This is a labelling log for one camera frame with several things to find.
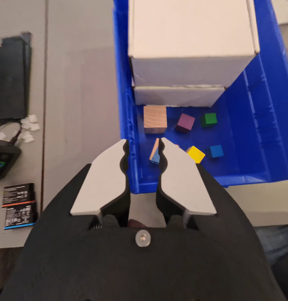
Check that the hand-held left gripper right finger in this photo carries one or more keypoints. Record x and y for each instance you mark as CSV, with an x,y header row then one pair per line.
x,y
186,188

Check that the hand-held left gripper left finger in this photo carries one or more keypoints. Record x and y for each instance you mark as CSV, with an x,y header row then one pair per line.
x,y
101,188

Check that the small yellow cube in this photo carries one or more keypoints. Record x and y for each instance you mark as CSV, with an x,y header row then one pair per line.
x,y
196,154

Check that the blue-faced large wooden cube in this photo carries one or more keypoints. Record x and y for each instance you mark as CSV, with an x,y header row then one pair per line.
x,y
154,152

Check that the small blue cube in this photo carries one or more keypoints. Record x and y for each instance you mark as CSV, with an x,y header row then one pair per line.
x,y
215,151

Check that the purple cube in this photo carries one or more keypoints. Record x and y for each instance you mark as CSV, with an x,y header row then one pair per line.
x,y
185,122

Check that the small green cube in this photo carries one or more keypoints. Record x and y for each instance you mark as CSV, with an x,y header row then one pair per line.
x,y
209,119

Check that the plain large wooden cube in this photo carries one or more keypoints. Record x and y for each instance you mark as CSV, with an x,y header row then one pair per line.
x,y
155,118

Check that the blue plastic bin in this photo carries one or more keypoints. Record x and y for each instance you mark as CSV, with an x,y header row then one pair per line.
x,y
252,141

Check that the white cardboard box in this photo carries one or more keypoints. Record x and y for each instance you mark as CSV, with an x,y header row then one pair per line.
x,y
191,35

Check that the black battery red stripe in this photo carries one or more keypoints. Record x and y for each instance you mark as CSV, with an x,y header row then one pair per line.
x,y
18,194

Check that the black printed leaflet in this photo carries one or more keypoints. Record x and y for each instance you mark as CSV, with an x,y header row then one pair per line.
x,y
20,216

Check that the pile of white paper scraps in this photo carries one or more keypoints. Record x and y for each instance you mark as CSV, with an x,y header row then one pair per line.
x,y
28,127

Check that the black battery charger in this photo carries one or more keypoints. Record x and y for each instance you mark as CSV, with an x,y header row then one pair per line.
x,y
3,155

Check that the person's blue jeans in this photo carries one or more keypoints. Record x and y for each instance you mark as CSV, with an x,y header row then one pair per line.
x,y
278,242

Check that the black flat device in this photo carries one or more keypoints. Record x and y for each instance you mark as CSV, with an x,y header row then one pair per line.
x,y
9,80

